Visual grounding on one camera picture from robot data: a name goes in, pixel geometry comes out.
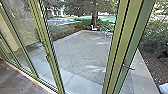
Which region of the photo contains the green framed glass door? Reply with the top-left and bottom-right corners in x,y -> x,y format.
0,0 -> 156,94

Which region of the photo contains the white outdoor bench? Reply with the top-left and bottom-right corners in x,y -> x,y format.
90,25 -> 99,33

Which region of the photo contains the long low garden hedge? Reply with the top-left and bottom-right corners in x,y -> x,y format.
48,19 -> 93,42

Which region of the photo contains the small grey outdoor bench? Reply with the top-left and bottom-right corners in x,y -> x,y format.
103,28 -> 114,38

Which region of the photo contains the large tree trunk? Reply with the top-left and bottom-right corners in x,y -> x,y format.
90,0 -> 100,28

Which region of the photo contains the green garden bush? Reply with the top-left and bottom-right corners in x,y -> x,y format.
139,20 -> 168,56

